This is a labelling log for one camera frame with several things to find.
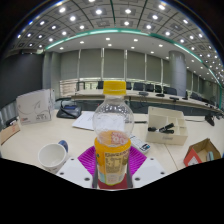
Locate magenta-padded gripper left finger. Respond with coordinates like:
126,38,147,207
55,145,99,189

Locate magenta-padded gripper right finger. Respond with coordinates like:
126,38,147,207
126,145,167,189

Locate yellow-capped orange drink bottle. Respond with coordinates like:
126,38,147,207
92,80,135,187

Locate white remote control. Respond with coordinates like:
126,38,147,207
129,134,151,154

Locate white divided organizer box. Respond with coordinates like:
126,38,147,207
145,105,189,146

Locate cardboard box with red side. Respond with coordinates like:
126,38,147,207
183,138,222,168

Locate white printed paper sheet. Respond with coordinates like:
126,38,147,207
71,110,96,132

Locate black desk phone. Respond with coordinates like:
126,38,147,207
55,103,83,120

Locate white copy paper box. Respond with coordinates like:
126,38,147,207
15,88,56,126

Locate brown cardboard envelope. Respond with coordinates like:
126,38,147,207
0,121,22,146

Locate black conference microphones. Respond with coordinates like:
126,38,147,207
138,90,189,102

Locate black tabletop microphone unit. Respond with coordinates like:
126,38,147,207
204,114,216,127

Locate black office chairs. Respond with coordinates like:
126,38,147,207
96,80,214,104

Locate ceiling lights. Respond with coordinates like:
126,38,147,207
16,0,224,76

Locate white mug with blue handle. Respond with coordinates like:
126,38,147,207
37,139,69,174

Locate black device with cable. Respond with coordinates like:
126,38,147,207
4,116,19,128

